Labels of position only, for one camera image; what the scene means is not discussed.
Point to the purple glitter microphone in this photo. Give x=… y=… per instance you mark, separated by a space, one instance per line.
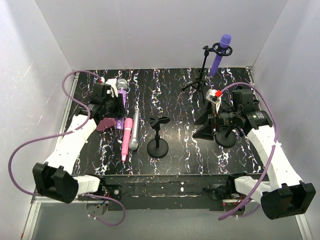
x=122 y=86

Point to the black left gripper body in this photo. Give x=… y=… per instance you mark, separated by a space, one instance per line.
x=120 y=104

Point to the tall tripod microphone stand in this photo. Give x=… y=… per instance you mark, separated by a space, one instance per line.
x=199 y=82

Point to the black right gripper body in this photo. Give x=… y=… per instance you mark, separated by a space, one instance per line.
x=214 y=122

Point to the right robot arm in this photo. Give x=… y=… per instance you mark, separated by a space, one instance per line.
x=279 y=191

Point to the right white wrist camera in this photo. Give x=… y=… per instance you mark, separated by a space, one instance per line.
x=214 y=96

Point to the aluminium rail frame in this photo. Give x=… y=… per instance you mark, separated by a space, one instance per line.
x=169 y=165

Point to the silver microphone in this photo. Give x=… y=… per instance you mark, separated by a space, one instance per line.
x=134 y=142

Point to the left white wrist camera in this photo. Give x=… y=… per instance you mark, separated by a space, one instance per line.
x=112 y=82

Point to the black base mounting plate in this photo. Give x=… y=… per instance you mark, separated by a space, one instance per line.
x=161 y=192

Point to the pink microphone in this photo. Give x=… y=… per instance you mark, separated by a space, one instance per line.
x=128 y=124

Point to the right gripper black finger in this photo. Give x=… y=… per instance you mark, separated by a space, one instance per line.
x=201 y=120
x=206 y=132

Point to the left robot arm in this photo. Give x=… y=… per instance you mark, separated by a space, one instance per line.
x=53 y=178

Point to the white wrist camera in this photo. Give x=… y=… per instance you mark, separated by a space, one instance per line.
x=112 y=82
x=214 y=96

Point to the round base stand with scissor clamp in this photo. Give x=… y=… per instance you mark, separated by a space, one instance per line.
x=226 y=137

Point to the pink microphone case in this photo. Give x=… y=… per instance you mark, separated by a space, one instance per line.
x=105 y=123

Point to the round base stand with clip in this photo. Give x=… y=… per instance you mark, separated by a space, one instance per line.
x=158 y=147

